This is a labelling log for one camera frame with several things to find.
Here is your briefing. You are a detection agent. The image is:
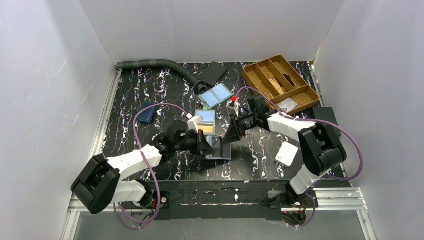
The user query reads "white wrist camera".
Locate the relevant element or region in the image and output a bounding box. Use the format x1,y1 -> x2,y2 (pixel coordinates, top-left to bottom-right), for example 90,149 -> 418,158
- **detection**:
226,96 -> 240,117
186,113 -> 203,133

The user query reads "white box with code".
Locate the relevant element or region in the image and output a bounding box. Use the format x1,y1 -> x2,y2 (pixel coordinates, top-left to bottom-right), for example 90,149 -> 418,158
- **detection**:
274,141 -> 298,168

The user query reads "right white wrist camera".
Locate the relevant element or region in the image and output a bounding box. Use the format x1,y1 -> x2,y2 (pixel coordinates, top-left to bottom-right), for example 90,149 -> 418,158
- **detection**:
226,96 -> 240,117

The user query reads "blue snap wallet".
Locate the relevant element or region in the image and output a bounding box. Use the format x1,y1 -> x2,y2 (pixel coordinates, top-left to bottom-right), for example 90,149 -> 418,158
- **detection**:
137,102 -> 157,124

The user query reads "black square pad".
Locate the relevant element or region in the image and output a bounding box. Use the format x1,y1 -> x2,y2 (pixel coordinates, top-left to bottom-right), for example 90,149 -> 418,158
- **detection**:
198,61 -> 228,87

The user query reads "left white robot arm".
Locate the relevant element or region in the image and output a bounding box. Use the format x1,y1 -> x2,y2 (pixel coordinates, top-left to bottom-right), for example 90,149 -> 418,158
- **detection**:
70,120 -> 215,215

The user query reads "black card in tray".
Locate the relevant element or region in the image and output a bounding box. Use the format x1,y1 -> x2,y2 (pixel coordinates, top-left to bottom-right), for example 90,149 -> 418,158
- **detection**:
283,74 -> 296,89

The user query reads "green card holder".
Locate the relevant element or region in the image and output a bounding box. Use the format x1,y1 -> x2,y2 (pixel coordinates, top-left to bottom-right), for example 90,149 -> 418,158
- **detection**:
195,109 -> 216,136
198,83 -> 233,110

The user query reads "black box right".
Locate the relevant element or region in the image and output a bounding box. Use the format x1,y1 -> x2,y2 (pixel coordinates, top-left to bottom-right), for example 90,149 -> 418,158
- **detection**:
312,107 -> 342,138

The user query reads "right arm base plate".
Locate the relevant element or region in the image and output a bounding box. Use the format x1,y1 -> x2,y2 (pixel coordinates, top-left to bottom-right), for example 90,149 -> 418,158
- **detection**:
261,190 -> 319,211

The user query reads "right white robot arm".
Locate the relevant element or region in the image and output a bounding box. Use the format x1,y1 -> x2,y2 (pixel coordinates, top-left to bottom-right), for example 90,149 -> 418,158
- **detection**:
222,95 -> 347,198

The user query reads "black card holder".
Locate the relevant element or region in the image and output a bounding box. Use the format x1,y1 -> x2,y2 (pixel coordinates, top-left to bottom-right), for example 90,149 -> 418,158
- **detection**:
205,135 -> 232,161

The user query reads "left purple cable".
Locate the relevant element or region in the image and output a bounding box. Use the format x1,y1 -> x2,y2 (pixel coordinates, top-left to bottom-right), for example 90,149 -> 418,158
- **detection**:
113,103 -> 193,231

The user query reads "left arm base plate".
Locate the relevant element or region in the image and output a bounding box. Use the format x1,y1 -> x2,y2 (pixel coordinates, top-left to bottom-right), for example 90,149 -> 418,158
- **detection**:
121,191 -> 171,210

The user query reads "wicker divided tray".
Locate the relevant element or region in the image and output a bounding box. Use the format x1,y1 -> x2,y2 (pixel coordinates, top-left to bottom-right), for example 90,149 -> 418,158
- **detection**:
242,55 -> 320,116

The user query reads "grey corrugated hose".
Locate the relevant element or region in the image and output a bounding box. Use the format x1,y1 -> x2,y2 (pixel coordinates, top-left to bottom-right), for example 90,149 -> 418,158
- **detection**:
116,59 -> 210,95

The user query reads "wooden piece in tray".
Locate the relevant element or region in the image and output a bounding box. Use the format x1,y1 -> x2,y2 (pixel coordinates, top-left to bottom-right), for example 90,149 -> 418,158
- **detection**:
268,78 -> 286,97

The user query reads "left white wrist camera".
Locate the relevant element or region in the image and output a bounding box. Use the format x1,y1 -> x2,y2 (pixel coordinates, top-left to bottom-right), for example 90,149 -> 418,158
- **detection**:
186,113 -> 203,133

